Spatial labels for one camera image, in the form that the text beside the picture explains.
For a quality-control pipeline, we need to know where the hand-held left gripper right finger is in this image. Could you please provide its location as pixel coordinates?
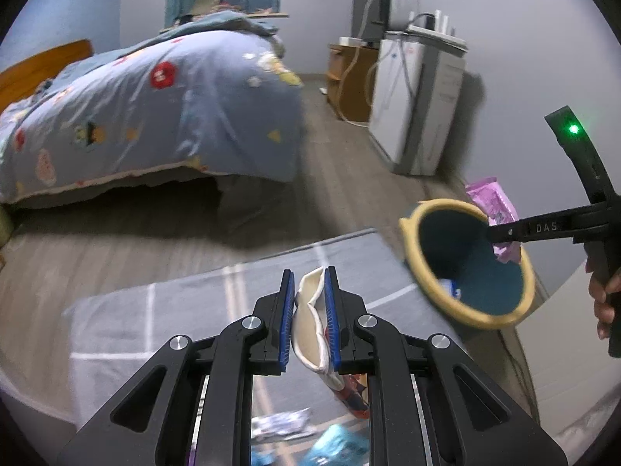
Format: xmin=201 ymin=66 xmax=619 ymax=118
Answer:
xmin=324 ymin=265 xmax=569 ymax=466

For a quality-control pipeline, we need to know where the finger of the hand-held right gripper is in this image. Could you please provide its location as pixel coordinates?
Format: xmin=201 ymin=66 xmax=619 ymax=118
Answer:
xmin=485 ymin=203 xmax=608 ymax=248

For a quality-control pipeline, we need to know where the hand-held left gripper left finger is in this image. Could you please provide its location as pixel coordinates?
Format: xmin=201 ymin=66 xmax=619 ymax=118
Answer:
xmin=56 ymin=268 xmax=297 ymax=466

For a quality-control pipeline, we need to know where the red and cream paper bag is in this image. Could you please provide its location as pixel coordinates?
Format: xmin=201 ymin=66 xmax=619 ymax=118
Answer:
xmin=293 ymin=267 xmax=372 ymax=419

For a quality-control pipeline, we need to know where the pink packet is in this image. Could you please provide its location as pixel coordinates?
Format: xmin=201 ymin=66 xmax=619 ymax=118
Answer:
xmin=465 ymin=177 xmax=523 ymax=265

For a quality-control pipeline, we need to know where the teal bin with yellow rim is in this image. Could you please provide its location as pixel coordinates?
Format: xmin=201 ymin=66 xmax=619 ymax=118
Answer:
xmin=399 ymin=199 xmax=536 ymax=331

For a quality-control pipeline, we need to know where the light blue plastic packet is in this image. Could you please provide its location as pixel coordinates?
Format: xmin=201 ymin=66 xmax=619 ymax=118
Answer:
xmin=257 ymin=423 xmax=370 ymax=466

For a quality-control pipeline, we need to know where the person's right hand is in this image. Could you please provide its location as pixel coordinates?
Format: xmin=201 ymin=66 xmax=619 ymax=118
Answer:
xmin=587 ymin=259 xmax=621 ymax=341

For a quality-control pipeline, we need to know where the grey checked cushion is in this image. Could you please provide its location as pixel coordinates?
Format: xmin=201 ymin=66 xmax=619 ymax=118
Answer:
xmin=63 ymin=228 xmax=424 ymax=466

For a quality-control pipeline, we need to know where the grey bed sheet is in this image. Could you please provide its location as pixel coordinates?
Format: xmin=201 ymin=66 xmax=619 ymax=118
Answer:
xmin=10 ymin=167 xmax=311 ymax=248

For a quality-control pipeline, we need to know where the white air purifier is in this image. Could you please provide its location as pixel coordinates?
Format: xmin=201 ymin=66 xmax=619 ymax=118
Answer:
xmin=368 ymin=29 xmax=469 ymax=176

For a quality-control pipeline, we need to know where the white router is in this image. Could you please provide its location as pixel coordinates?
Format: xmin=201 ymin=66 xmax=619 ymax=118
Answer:
xmin=408 ymin=9 xmax=469 ymax=48

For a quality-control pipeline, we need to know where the wooden cabinet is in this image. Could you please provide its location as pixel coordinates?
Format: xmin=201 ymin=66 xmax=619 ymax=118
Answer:
xmin=326 ymin=43 xmax=376 ymax=123

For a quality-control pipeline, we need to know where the black monitor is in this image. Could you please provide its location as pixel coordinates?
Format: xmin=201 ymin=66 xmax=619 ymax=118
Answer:
xmin=352 ymin=0 xmax=392 ymax=44

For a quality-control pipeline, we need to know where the bed with blue cartoon duvet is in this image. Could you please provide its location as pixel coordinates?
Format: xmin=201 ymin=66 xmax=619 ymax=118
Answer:
xmin=0 ymin=10 xmax=305 ymax=205

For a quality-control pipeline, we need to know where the green bin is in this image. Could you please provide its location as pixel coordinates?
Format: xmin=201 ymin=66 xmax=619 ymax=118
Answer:
xmin=0 ymin=204 xmax=13 ymax=253

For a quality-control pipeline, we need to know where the plaid cloth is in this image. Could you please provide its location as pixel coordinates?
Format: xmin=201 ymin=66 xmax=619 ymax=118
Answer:
xmin=194 ymin=2 xmax=246 ymax=19

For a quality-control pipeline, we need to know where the wooden bed headboard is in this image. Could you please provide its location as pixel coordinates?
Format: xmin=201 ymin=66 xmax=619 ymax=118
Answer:
xmin=0 ymin=40 xmax=93 ymax=115

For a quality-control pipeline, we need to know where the white cable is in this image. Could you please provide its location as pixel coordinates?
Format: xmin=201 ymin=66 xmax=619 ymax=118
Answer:
xmin=338 ymin=0 xmax=385 ymax=128

